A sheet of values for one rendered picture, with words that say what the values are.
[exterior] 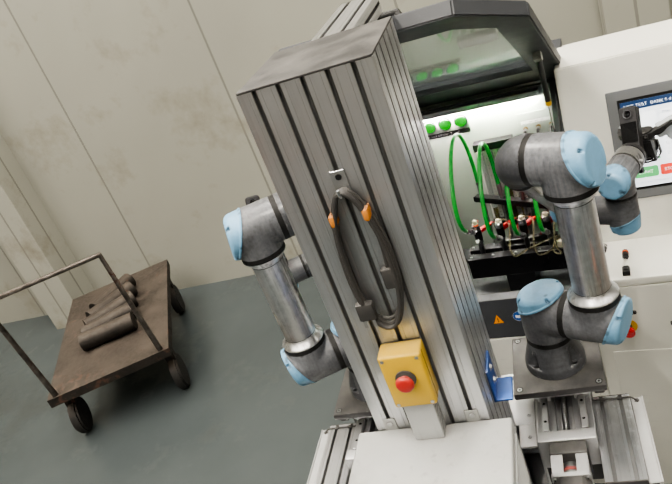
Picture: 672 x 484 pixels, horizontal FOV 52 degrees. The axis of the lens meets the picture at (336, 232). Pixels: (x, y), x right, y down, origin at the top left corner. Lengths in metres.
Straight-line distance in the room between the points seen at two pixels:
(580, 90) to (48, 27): 3.58
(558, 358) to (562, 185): 0.51
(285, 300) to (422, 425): 0.50
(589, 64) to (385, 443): 1.35
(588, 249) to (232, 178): 3.51
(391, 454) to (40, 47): 4.07
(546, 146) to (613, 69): 0.86
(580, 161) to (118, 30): 3.69
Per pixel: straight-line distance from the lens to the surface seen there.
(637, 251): 2.36
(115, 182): 5.21
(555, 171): 1.48
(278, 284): 1.73
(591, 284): 1.64
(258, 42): 4.38
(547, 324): 1.74
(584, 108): 2.33
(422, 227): 1.24
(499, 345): 2.44
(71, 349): 4.64
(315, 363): 1.84
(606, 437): 1.83
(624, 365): 2.46
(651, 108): 2.32
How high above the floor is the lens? 2.28
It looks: 26 degrees down
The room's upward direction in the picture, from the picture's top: 22 degrees counter-clockwise
